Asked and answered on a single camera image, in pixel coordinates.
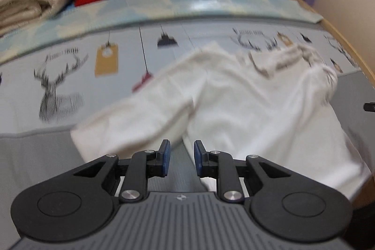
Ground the white t-shirt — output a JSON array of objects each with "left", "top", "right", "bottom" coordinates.
[{"left": 71, "top": 43, "right": 371, "bottom": 199}]

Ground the deer print bed sheet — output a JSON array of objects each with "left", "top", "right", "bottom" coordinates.
[{"left": 1, "top": 20, "right": 359, "bottom": 134}]

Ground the light blue patterned mat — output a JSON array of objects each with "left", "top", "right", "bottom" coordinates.
[{"left": 1, "top": 0, "right": 323, "bottom": 64}]

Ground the wooden bed frame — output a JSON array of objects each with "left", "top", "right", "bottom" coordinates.
[{"left": 296, "top": 0, "right": 375, "bottom": 86}]

